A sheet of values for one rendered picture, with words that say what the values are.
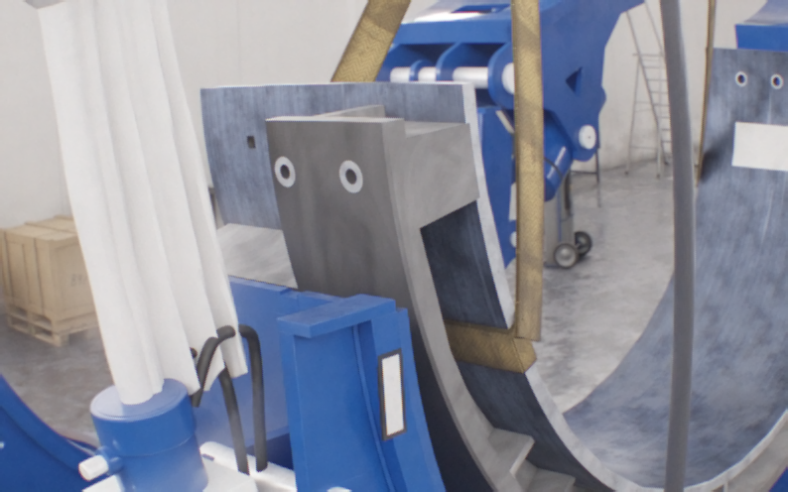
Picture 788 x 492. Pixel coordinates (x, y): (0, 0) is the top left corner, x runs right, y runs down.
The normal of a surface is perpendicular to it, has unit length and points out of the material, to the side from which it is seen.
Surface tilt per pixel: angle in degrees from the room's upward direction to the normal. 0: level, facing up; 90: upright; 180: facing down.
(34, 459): 90
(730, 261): 45
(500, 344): 115
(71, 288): 90
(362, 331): 95
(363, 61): 103
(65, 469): 90
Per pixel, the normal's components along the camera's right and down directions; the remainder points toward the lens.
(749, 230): -0.62, -0.42
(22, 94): 0.72, 0.09
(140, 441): 0.12, 0.27
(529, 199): 0.82, -0.09
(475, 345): -0.62, 0.58
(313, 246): -0.69, 0.36
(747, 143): -0.70, -0.08
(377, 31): 0.47, 0.37
